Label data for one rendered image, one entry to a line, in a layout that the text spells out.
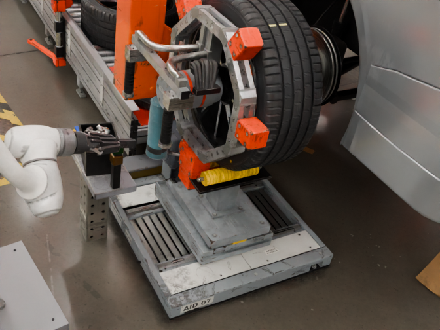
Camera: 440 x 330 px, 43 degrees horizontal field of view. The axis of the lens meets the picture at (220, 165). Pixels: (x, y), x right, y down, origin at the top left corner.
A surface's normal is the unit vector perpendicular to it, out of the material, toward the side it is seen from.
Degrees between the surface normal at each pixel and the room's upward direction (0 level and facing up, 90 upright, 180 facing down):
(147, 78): 90
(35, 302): 1
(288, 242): 0
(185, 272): 0
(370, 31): 90
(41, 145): 41
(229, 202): 90
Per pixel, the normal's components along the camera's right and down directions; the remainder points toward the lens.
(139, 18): 0.48, 0.59
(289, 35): 0.39, -0.34
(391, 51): -0.87, 0.18
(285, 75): 0.48, 0.05
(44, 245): 0.15, -0.79
